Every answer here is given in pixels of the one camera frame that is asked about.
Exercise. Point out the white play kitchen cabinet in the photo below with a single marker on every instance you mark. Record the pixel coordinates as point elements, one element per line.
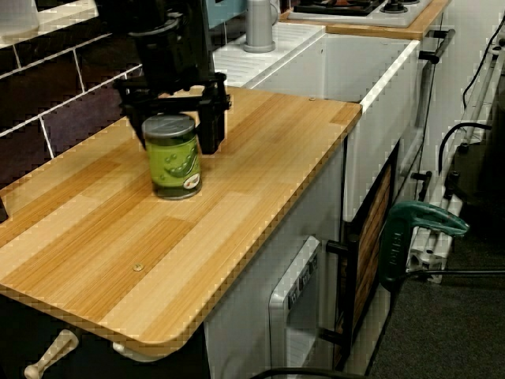
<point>244,316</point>

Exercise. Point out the silver aluminium extrusion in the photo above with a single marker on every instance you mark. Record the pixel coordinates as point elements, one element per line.
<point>428,252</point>

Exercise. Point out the cream hutch shelf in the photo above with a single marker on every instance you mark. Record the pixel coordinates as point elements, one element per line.
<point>59,24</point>

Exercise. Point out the green pea can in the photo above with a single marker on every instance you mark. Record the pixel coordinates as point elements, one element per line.
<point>173,166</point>

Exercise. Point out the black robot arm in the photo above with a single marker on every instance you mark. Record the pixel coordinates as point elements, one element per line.
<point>130,12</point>

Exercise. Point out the black burner grate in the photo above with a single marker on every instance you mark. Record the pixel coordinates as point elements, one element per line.
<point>339,10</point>

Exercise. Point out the grey stove top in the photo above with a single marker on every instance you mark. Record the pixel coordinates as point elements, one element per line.
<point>398,19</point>

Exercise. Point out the white lidded jar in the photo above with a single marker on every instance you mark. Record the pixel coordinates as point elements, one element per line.
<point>17,13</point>

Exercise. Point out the black cabinet end panel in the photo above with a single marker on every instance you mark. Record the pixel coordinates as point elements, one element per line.
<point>98,363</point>

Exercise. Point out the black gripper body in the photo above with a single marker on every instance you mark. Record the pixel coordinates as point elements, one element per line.
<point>169,59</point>

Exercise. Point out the black framed oven door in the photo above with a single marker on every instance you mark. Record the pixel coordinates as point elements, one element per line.
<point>371,245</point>

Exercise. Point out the white toy sink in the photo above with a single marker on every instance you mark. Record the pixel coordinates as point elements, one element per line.
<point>378,118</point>

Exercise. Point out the green clamp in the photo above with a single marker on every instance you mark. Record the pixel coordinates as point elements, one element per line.
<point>394,245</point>

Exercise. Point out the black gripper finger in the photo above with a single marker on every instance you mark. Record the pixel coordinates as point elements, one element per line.
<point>136,122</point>
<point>213,126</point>

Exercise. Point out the teal plastic bin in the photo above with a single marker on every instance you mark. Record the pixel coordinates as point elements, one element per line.
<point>227,12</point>

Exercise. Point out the black hutch side panel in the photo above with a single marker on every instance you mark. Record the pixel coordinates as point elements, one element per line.
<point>207,23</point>

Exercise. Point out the black floor box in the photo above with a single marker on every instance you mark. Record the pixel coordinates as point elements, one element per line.
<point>485,177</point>

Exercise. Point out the black stove knob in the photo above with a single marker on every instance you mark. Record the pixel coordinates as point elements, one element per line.
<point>394,7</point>

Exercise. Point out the grey toy faucet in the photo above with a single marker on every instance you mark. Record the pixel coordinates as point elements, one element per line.
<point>258,27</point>

